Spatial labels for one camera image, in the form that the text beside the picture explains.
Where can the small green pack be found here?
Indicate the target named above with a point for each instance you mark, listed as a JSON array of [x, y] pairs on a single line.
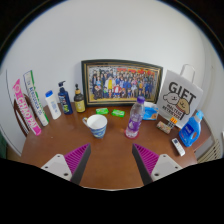
[[118, 113], [102, 111]]

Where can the white radiator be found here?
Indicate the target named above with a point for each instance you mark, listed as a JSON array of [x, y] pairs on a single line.
[[211, 151]]

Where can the white remote control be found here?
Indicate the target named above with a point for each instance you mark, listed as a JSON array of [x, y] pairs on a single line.
[[178, 146]]

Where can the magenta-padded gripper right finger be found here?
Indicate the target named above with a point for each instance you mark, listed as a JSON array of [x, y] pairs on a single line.
[[150, 160]]

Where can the small patterned box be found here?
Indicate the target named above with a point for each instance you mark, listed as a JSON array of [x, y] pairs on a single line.
[[163, 127]]

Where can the amber pump bottle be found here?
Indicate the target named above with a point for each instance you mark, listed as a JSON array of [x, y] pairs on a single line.
[[79, 103]]

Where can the framed group photo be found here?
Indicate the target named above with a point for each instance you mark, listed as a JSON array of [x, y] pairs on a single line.
[[121, 83]]

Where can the long green and white box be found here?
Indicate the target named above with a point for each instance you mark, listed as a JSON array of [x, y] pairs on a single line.
[[36, 100]]

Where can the blue tissue pack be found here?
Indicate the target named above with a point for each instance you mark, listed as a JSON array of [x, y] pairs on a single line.
[[151, 112]]

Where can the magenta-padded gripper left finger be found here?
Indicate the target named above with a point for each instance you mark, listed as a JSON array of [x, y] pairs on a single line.
[[72, 160]]

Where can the white printed paper gift bag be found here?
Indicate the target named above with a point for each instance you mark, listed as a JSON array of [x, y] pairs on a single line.
[[180, 98]]

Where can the blue detergent bottle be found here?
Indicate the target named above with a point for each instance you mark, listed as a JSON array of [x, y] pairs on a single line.
[[190, 131]]

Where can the blue patterned white mug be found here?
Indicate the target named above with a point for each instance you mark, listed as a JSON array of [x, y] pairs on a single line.
[[97, 126]]

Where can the white bottle with blue cap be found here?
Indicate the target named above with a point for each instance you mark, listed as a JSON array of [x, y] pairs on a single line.
[[53, 106]]

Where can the clear purple-capped water bottle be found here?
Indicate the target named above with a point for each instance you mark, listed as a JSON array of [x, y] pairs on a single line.
[[135, 120]]

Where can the dark blue pump bottle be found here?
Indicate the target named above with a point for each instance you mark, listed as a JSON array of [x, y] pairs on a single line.
[[65, 101]]

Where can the orange puzzle cube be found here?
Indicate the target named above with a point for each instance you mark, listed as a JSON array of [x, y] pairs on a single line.
[[172, 122]]

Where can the long pink box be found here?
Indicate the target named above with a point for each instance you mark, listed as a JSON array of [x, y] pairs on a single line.
[[26, 108]]

